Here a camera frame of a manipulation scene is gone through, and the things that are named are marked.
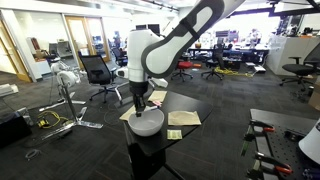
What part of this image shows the black mesh office chair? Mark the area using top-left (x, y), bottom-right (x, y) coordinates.
top-left (80, 55), bottom-right (123, 102)

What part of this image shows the yellow cable in background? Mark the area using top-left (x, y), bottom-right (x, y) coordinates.
top-left (213, 66), bottom-right (255, 79)

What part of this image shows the yellow cable on floor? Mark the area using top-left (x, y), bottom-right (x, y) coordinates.
top-left (35, 110), bottom-right (70, 130)

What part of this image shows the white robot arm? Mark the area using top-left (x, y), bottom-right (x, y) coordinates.
top-left (116, 0), bottom-right (245, 117)

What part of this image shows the white and blue pen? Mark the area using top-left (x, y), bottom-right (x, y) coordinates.
top-left (144, 106), bottom-right (159, 112)

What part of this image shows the black perforated workbench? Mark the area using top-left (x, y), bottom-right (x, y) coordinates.
top-left (245, 109), bottom-right (320, 180)

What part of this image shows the grey bowl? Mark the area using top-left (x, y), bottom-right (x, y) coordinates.
top-left (128, 109), bottom-right (164, 137)

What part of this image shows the round black table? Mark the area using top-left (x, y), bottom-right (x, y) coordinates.
top-left (124, 92), bottom-right (212, 180)

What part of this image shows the black office chair background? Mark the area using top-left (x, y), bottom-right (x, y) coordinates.
top-left (202, 43), bottom-right (224, 80)

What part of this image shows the red office chair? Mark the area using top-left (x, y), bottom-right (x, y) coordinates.
top-left (171, 61), bottom-right (193, 81)

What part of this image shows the orange handled clamp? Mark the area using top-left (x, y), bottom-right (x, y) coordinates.
top-left (246, 152), bottom-right (293, 180)

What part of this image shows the brown paper envelope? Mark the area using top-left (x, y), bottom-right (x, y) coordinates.
top-left (168, 111), bottom-right (201, 126)
top-left (149, 90), bottom-right (167, 102)

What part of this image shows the brown paper envelope far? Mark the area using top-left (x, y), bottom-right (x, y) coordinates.
top-left (149, 90), bottom-right (167, 102)

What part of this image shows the white tripod stand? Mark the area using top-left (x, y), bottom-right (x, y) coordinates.
top-left (39, 61), bottom-right (103, 140)

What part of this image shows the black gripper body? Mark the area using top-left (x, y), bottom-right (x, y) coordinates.
top-left (129, 81), bottom-right (148, 109)

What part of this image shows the yellow-green printed paper packet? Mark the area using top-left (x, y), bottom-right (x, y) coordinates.
top-left (167, 130), bottom-right (182, 140)

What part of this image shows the black office chair right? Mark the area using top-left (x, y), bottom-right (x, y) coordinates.
top-left (280, 43), bottom-right (320, 91)

